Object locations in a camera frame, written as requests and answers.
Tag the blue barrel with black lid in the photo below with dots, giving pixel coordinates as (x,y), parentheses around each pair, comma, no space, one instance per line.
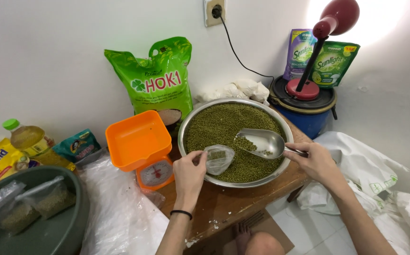
(307,120)

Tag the white woven sack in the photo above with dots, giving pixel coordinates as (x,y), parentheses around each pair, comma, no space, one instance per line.
(353,163)

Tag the orange kitchen scale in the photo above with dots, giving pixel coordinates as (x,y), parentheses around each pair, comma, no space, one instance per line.
(137,141)

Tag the heap of green mung beans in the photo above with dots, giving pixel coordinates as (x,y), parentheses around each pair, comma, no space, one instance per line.
(222,122)

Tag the person's right hand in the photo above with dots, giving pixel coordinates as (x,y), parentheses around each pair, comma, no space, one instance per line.
(314,161)

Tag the red desk lamp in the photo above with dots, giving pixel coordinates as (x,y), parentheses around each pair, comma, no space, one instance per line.
(332,17)

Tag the green detergent pouch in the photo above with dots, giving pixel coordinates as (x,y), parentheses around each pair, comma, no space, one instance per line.
(336,65)

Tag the clear plastic sheet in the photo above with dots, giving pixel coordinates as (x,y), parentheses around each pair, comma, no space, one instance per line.
(120,212)

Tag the teal snack packet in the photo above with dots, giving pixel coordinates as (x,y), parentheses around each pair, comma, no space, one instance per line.
(79,147)

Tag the metal scoop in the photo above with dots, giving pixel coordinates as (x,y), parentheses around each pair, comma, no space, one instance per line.
(267,141)

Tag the small clear plastic bag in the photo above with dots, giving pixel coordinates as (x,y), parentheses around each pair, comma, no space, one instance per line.
(219,161)

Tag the cooking oil bottle green cap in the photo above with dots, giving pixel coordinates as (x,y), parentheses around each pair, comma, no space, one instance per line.
(28,138)

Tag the filled clear bag of beans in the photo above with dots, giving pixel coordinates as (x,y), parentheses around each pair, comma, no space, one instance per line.
(8,214)
(52,200)

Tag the person's left hand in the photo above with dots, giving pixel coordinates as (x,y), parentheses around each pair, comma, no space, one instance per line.
(188,177)

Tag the yellow cooking oil pouch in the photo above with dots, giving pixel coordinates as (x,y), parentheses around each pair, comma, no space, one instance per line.
(54,160)

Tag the purple detergent pouch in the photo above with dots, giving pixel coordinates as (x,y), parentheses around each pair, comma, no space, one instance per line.
(298,53)

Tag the crumpled white plastic bags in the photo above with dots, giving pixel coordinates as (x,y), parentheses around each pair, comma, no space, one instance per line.
(245,88)

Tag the green rice bag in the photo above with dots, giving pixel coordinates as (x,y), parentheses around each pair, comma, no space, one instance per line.
(159,81)

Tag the dark green plastic basin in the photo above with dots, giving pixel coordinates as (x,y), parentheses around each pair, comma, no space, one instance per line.
(59,233)

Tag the white wall socket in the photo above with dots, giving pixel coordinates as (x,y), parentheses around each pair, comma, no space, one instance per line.
(210,17)

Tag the large metal bowl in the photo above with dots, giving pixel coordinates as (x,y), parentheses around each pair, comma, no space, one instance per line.
(190,117)

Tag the person's leg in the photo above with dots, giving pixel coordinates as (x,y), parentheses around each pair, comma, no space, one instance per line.
(258,244)

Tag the black wristband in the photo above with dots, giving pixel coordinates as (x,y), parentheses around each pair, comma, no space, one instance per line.
(181,212)

